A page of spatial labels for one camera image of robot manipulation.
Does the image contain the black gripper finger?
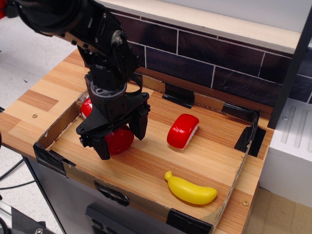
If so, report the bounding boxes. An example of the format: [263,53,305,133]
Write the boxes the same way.
[129,107,148,140]
[93,138,110,160]

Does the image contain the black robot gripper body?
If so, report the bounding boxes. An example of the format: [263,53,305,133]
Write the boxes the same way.
[76,84,150,147]

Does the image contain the red-capped spice bottle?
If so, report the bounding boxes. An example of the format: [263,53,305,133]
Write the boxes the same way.
[76,90,134,155]

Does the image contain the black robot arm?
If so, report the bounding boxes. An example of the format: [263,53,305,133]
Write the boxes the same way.
[14,0,150,160]

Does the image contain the taped cardboard fence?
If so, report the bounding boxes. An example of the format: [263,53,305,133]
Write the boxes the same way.
[32,62,272,234]

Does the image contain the red toy sushi piece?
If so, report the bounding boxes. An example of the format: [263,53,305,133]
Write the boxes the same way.
[167,114,199,150]

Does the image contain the yellow toy banana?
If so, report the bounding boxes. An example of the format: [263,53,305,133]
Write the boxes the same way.
[164,171,218,205]

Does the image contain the dark brick backsplash panel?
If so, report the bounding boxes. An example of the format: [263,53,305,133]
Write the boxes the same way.
[104,9,312,108]

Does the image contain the white grooved block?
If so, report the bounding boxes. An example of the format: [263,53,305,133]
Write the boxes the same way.
[260,98,312,207]

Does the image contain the black floor cables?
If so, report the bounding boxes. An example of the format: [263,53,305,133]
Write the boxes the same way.
[0,156,36,191]

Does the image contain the black metal bracket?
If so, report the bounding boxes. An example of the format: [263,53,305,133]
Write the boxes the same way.
[0,200,55,234]

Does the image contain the black wheel red frame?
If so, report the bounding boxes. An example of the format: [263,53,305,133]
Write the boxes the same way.
[0,1,18,19]

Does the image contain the black shelf post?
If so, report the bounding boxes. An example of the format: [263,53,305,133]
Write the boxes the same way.
[267,9,312,130]

